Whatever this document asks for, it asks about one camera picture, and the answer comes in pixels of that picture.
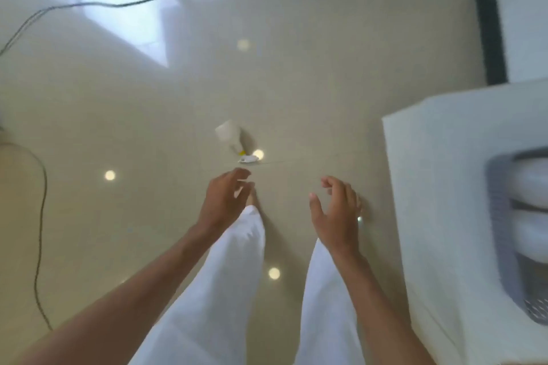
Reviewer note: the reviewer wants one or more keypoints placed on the person's right hand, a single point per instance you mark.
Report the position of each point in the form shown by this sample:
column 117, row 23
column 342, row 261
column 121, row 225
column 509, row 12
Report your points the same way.
column 340, row 223

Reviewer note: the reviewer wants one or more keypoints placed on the person's left hand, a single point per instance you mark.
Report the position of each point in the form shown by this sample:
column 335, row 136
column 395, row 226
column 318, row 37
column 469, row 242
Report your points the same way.
column 220, row 202

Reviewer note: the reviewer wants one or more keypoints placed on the person's left fingers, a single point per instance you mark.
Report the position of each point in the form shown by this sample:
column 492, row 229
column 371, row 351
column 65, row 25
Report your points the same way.
column 239, row 174

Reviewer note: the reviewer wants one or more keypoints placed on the person's right thumb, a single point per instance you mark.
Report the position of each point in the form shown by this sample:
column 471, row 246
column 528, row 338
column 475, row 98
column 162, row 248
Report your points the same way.
column 317, row 208

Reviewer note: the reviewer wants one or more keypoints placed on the person's left forearm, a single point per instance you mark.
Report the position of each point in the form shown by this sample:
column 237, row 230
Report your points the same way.
column 120, row 305

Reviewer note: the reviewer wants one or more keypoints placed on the person's right forearm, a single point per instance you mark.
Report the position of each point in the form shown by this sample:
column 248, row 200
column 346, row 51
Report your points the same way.
column 376, row 313

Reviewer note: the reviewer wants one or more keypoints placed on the small white bottle cap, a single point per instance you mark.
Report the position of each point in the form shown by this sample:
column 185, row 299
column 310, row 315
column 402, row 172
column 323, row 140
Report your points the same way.
column 247, row 159

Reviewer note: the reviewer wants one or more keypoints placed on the white bottle with yellow neck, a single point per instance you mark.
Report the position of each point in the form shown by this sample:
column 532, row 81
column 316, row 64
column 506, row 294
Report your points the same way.
column 229, row 133

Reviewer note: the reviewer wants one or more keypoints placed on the white table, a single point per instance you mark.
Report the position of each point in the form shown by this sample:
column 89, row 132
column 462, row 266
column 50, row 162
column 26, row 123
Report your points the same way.
column 445, row 215

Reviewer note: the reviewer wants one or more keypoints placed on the white trousers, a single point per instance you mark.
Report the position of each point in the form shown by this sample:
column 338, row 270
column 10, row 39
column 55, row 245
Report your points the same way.
column 214, row 305

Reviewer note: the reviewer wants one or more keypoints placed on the grey plastic basket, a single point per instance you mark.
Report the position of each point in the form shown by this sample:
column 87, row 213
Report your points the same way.
column 498, row 223

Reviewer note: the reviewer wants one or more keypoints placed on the white bowl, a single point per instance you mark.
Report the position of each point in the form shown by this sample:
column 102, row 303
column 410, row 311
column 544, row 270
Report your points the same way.
column 533, row 236

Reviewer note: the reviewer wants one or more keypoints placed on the black door frame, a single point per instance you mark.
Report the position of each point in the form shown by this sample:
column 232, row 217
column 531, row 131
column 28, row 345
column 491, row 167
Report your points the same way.
column 488, row 14

